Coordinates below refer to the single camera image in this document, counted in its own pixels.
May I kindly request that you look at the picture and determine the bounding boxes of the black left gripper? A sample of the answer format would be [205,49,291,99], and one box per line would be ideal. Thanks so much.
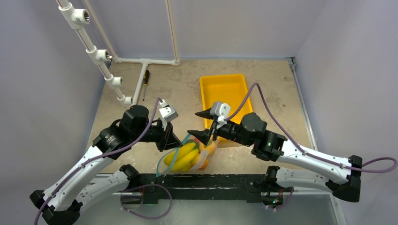
[131,118,183,151]

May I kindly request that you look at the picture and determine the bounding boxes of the clear zip top bag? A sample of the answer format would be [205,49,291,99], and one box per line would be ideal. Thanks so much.
[156,134,219,177]

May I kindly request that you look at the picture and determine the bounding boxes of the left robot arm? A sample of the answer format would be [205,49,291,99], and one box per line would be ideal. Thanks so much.
[30,100,182,225]

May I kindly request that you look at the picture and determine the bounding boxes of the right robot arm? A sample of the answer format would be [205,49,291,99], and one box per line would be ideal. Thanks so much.
[187,110,362,203]

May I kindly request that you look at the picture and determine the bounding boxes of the yellow plastic tray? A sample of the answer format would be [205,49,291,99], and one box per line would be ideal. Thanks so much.
[199,74,253,148]

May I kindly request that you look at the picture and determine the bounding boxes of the black yellow screwdriver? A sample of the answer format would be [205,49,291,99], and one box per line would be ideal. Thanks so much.
[141,70,150,101]

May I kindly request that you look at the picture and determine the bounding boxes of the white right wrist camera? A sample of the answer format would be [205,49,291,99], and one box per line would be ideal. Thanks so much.
[210,101,231,129]

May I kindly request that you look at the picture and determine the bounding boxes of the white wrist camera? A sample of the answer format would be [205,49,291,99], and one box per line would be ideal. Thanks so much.
[159,99,179,123]
[210,101,231,129]

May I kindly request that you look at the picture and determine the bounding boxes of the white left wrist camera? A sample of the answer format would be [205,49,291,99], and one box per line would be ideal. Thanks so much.
[159,99,179,123]

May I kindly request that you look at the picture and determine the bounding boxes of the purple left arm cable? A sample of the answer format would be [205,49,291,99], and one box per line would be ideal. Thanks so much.
[33,97,164,225]

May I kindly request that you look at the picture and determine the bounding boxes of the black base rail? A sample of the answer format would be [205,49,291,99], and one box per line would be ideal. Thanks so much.
[120,165,293,206]

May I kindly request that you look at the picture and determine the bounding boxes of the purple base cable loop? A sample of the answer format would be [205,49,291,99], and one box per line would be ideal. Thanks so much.
[120,182,173,220]

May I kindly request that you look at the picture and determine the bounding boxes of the white pvc pipe frame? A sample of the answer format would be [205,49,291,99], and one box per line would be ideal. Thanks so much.
[57,0,180,108]

